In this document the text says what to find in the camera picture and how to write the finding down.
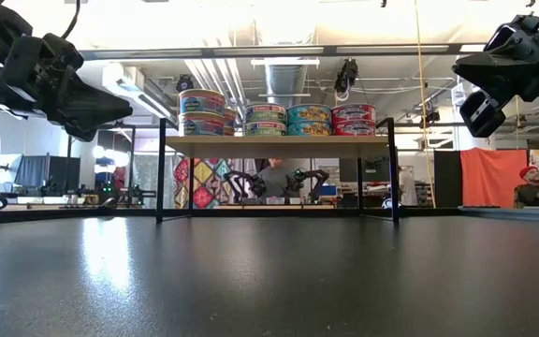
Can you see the black table mat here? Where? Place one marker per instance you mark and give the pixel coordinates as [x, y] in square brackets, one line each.
[269, 281]

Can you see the silver ribbed ceiling duct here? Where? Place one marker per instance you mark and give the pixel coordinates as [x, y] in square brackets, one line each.
[286, 79]

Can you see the red label can silver lid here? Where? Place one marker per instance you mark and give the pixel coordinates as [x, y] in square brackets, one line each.
[353, 127]
[353, 112]

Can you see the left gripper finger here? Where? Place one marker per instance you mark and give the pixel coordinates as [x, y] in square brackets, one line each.
[81, 133]
[96, 105]

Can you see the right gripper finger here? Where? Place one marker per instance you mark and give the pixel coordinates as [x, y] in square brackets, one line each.
[485, 70]

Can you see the black table frame rails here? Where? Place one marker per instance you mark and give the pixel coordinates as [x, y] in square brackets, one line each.
[428, 211]

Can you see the white ceiling air duct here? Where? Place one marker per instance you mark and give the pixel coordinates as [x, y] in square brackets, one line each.
[129, 84]

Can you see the black panel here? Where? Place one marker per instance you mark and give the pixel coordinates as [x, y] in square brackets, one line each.
[447, 178]

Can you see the small black robot arm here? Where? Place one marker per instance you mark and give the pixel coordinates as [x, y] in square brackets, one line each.
[106, 188]
[138, 192]
[307, 182]
[246, 185]

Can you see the black rack frame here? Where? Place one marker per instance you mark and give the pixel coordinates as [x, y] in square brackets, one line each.
[132, 159]

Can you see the wooden shelf black metal frame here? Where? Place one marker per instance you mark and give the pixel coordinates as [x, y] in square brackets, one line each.
[274, 146]

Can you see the orange cloth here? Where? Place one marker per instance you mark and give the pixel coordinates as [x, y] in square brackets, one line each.
[489, 178]

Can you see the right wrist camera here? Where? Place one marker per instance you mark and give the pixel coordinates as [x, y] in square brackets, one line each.
[482, 114]

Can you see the colourful patchwork quilt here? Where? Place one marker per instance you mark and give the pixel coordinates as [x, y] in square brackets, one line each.
[204, 180]

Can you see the teal label can silver lid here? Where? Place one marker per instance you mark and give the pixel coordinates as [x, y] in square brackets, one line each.
[309, 112]
[309, 128]

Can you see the blue grey partition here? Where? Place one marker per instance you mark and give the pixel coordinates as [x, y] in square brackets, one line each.
[47, 171]

